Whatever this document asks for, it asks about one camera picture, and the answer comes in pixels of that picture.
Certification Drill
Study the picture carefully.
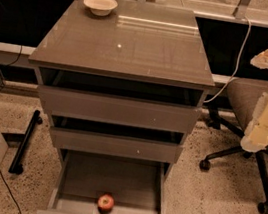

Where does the red apple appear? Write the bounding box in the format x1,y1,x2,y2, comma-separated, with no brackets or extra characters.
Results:
97,194,115,212

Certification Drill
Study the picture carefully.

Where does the grey drawer cabinet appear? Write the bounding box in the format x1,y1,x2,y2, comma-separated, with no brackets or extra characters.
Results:
13,0,226,188

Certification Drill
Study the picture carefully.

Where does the grey bottom drawer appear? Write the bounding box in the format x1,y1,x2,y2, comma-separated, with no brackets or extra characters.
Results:
37,151,165,214

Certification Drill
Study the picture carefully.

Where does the grey drawer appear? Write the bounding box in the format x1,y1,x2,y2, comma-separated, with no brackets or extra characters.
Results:
33,65,206,138
49,117,183,164
37,151,165,214

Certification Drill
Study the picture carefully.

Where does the grey middle drawer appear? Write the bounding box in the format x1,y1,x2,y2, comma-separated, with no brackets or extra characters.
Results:
49,117,183,164

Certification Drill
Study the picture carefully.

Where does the grey top drawer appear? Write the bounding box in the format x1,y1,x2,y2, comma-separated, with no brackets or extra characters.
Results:
33,65,206,138

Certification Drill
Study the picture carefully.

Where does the grey office chair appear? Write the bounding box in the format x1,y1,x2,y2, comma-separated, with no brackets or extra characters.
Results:
199,78,268,214

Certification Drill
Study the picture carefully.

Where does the white paper bowl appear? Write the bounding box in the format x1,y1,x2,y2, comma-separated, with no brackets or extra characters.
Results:
83,0,118,17

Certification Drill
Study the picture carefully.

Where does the black metal bar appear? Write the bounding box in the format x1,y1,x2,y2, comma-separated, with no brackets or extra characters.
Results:
8,110,43,175

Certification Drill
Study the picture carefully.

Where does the white cable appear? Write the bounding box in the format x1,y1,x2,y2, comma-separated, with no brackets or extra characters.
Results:
203,11,253,109

